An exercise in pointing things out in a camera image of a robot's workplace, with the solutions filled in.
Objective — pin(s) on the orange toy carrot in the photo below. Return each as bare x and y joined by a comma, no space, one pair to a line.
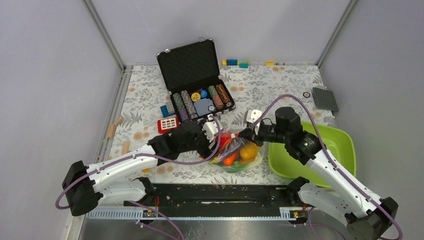
229,160

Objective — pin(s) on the green plastic tray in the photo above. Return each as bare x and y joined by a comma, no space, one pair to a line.
339,144

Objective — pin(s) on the yellow big blind button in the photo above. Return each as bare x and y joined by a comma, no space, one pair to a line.
195,96

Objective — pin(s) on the blue playing card deck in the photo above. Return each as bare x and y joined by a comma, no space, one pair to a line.
204,106

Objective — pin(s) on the teal toy block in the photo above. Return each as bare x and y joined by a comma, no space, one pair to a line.
244,65

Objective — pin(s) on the wooden block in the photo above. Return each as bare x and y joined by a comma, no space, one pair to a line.
111,130

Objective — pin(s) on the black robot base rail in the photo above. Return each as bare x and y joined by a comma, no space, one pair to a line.
223,201

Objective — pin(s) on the grey toy brick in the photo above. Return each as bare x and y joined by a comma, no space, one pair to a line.
170,107

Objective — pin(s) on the orange toy mandarin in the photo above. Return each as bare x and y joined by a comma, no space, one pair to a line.
248,153

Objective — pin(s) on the clear zip top bag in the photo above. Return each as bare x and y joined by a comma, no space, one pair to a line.
216,159

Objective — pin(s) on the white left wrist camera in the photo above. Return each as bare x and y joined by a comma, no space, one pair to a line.
211,130

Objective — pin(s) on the red toy apple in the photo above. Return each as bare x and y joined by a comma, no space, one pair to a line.
225,139

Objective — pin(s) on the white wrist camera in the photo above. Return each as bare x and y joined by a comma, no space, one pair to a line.
252,119
211,130

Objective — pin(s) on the blue toy brick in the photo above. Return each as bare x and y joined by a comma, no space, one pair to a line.
164,111

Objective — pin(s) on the blue small blind button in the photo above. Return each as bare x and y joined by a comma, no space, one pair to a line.
203,94

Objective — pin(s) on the red white window brick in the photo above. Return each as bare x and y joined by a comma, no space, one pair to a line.
166,124

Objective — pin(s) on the green toy cabbage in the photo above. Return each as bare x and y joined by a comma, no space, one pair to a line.
238,167

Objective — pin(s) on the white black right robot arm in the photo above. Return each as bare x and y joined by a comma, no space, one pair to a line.
364,213

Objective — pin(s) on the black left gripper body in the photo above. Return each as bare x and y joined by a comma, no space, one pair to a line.
201,145

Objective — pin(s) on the black poker chip case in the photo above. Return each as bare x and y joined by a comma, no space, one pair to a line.
191,68

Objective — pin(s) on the blue toy block at wall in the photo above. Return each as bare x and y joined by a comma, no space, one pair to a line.
231,62

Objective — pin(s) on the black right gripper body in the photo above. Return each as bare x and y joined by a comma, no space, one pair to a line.
267,132

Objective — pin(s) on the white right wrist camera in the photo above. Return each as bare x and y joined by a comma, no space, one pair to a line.
252,119

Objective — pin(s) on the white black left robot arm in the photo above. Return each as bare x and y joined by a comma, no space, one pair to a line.
87,186

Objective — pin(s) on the loose poker chip on table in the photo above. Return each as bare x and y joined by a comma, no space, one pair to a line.
306,95

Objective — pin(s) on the grey building baseplate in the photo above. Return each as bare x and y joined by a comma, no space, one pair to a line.
324,99

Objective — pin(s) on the small wooden cube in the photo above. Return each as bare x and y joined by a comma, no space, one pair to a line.
118,121

